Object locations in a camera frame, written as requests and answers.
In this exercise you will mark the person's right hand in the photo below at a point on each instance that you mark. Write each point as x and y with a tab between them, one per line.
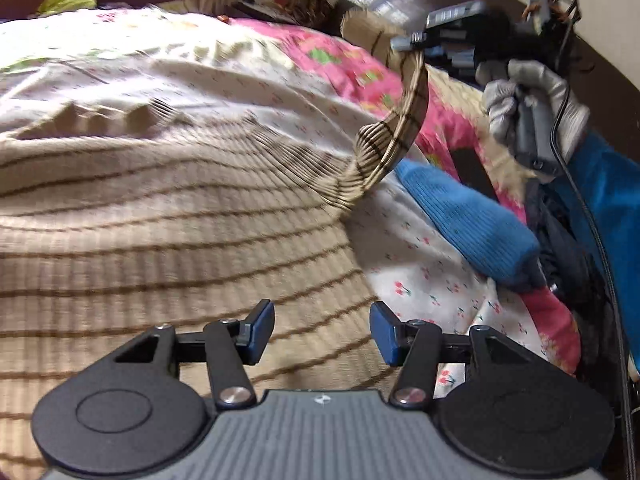
570	100

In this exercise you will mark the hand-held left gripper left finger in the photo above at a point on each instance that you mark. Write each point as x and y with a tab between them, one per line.
262	330

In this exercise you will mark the pink printed quilt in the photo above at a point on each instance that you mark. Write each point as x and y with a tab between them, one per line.
350	67

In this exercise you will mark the brown patterned bag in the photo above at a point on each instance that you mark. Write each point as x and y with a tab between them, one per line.
312	7

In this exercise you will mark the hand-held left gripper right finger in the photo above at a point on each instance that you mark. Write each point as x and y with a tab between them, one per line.
382	332

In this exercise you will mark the dark cloth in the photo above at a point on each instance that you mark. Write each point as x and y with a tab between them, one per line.
565	240

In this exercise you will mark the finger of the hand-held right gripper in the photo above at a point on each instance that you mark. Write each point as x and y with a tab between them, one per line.
412	40

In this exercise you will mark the black flat object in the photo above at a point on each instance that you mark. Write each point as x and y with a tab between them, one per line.
472	172

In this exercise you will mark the blue knit garment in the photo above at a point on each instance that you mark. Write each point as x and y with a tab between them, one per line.
470	220

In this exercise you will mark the beige striped knit sweater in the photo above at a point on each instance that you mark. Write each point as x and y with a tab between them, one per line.
150	235

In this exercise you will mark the cherry print bedsheet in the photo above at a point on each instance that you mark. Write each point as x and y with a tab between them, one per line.
440	280

